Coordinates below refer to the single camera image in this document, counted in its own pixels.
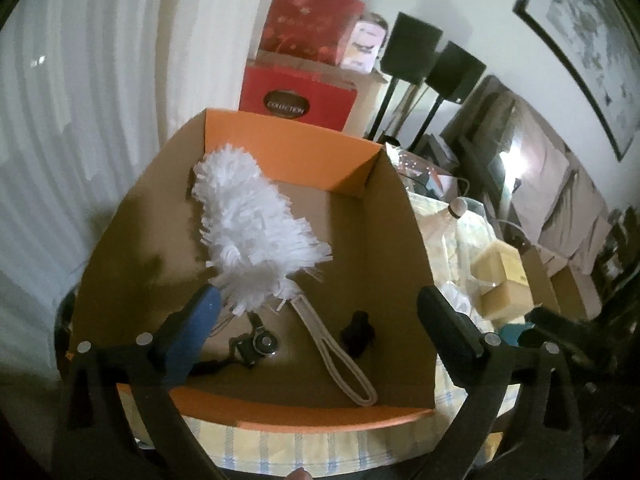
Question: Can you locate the clear plastic bottle white cap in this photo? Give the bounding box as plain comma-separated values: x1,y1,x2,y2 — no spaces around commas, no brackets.
425,199,482,261

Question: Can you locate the orange cardboard box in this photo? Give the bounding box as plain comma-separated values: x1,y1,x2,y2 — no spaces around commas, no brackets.
67,107,438,431

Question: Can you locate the yellow printed box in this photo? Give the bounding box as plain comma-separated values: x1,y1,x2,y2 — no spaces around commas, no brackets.
471,244,527,287

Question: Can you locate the checked yellow tablecloth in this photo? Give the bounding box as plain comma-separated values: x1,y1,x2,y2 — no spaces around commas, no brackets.
125,192,526,467

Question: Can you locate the red box with oval label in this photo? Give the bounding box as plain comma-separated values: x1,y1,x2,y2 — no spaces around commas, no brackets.
239,62,358,131

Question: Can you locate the black speaker on stand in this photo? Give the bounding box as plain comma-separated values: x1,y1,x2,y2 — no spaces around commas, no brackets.
367,11,443,141
410,41,487,153

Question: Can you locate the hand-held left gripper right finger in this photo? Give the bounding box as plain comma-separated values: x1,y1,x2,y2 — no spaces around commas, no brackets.
417,286,586,480

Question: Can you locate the black framed wall picture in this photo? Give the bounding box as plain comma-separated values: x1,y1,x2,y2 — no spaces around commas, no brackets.
513,0,640,162

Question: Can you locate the clear plastic bag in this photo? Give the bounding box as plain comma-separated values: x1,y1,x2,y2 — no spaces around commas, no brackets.
389,142,461,197

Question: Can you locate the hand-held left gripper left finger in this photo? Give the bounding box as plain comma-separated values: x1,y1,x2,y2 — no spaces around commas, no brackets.
52,284,223,480

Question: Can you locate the pink and white box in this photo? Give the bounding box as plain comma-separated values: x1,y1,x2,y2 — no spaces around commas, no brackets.
342,12,390,72

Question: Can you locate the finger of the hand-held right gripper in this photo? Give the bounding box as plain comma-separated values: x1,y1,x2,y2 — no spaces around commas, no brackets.
501,306,608,356

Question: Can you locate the open brown cardboard box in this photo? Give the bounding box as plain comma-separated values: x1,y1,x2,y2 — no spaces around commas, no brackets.
522,245,603,322

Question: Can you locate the red patterned gift box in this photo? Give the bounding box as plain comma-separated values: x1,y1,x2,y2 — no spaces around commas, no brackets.
257,0,366,66

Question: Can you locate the pink blanket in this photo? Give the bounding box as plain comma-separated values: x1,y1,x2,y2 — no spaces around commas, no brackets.
500,100,617,277

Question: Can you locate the white fluffy duster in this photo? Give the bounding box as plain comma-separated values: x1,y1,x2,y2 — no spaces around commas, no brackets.
191,144,378,407

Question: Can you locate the small black plastic piece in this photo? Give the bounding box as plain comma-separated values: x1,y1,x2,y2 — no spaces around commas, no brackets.
341,311,376,358

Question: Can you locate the white curtain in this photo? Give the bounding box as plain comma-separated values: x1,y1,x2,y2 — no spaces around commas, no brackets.
0,0,282,411

